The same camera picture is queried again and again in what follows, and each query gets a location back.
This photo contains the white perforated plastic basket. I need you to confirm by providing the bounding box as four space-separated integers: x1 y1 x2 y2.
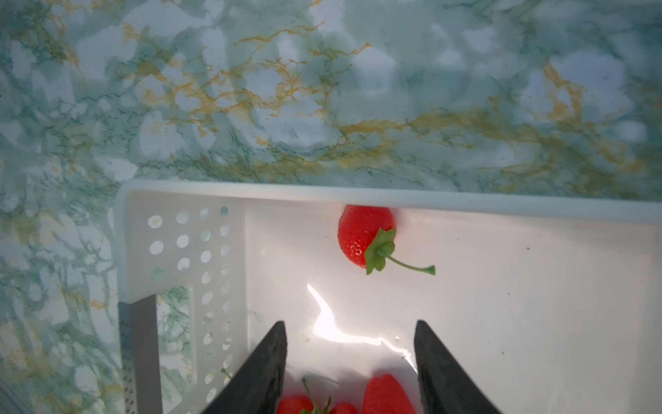
113 180 661 413

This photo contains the red strawberry cluster centre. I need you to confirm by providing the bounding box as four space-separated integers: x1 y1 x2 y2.
329 402 360 414

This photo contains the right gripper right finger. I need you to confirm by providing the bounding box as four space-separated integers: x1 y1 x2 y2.
414 320 500 414

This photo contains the red strawberry bottom left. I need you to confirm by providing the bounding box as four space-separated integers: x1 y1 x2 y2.
276 378 332 414

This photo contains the red strawberry far left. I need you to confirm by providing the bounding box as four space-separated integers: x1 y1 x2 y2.
337 205 436 276

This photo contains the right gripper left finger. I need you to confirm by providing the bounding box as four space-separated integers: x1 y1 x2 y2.
203 321 287 414

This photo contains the red strawberry top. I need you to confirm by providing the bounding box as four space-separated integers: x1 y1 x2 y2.
362 374 417 414

